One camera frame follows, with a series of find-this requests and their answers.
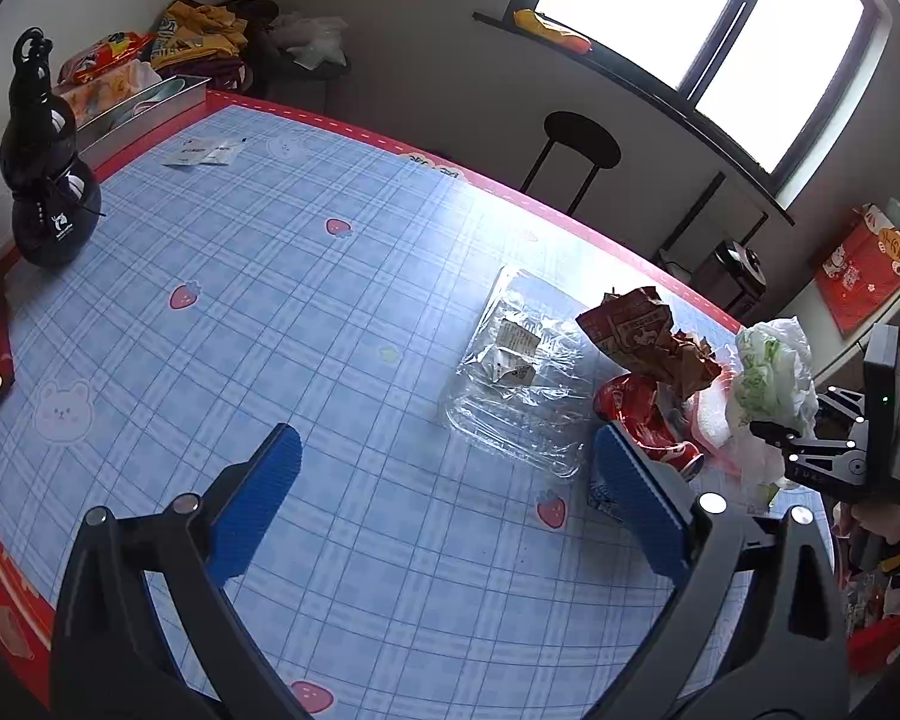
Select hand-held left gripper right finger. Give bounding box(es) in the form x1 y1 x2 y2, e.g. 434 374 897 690
592 424 852 720

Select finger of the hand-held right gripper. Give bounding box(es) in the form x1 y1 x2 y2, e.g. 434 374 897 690
814 386 867 425
750 420 868 492

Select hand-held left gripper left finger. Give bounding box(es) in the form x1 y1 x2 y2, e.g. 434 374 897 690
49 424 316 720

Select white green plastic bag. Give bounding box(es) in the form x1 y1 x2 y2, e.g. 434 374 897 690
724 316 822 442

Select crushed red can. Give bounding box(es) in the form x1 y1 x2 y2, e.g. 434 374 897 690
594 373 706 482

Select clear plastic bag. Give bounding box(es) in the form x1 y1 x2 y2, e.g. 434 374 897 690
268 13 350 70
441 265 608 478

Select foil snack bag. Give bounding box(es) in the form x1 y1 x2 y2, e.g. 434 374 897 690
576 286 723 402

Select person's right hand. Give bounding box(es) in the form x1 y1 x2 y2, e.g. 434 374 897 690
832 480 900 550

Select cream refrigerator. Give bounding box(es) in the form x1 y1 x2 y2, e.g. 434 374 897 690
810 300 900 400

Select translucent plastic wrapper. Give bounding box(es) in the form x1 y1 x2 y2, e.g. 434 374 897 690
686 386 792 511

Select red printed cloth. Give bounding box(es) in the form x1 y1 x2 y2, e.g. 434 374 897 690
814 202 900 338

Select electric pressure cooker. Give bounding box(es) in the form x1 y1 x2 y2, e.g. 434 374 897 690
709 238 770 316

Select red plastic bag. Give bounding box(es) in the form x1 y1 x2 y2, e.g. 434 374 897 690
844 570 900 677

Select blue plaid tablecloth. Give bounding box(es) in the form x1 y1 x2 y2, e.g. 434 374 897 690
0 88 841 720

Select black gourd-shaped bottle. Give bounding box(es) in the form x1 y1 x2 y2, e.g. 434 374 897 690
0 28 104 268

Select black round stool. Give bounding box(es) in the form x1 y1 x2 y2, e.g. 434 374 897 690
521 111 622 218

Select dark window sill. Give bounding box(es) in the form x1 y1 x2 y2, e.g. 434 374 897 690
472 11 796 226

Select metal tray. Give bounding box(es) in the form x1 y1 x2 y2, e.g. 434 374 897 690
75 75 209 167

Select orange snack packet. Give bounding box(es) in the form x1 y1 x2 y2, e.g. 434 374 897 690
60 64 160 126

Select dark framed window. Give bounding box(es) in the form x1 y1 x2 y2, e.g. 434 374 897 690
510 0 895 203

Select crumpled clear plastic bag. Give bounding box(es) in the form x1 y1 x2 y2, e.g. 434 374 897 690
268 13 350 70

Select yellow printed clothes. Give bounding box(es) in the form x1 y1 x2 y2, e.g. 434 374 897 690
150 0 253 73

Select red snack packet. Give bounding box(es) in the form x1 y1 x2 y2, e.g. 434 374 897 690
58 31 155 85

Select orange yellow packet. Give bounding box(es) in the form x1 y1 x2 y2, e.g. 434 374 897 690
514 9 593 55

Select dark folding frame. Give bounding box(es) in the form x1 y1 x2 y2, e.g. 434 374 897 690
656 171 770 271

